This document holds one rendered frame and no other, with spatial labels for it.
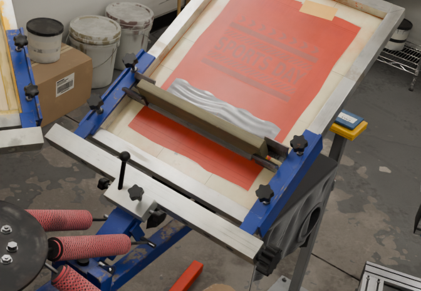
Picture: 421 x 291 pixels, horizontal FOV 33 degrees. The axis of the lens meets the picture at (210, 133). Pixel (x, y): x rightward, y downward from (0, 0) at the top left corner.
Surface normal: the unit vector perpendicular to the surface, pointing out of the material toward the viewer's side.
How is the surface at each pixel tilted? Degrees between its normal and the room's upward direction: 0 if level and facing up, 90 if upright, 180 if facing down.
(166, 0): 90
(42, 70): 1
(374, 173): 0
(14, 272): 0
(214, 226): 32
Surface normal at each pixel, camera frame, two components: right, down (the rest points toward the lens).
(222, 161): -0.17, -0.51
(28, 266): 0.15, -0.83
